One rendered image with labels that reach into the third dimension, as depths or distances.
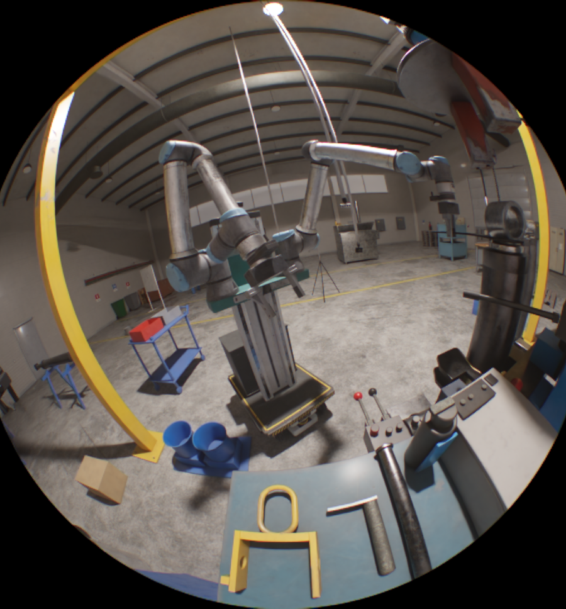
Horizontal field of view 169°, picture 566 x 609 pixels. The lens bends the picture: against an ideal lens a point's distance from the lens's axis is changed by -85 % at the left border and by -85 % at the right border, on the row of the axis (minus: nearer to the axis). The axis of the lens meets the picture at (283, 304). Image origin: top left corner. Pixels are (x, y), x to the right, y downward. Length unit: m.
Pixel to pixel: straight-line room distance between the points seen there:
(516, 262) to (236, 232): 0.92
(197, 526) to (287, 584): 1.37
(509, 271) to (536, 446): 0.52
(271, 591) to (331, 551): 0.15
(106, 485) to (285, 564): 1.94
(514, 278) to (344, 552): 0.86
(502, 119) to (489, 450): 0.76
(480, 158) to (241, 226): 1.03
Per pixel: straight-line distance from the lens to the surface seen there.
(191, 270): 0.91
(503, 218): 0.80
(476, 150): 1.06
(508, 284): 0.81
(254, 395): 1.82
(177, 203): 0.92
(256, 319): 1.39
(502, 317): 0.84
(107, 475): 2.28
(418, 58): 0.87
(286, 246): 1.18
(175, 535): 1.93
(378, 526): 0.48
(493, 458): 0.49
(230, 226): 0.61
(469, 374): 0.92
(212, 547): 1.76
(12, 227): 11.12
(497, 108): 0.74
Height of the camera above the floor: 1.56
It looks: 19 degrees down
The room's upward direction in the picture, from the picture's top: 12 degrees counter-clockwise
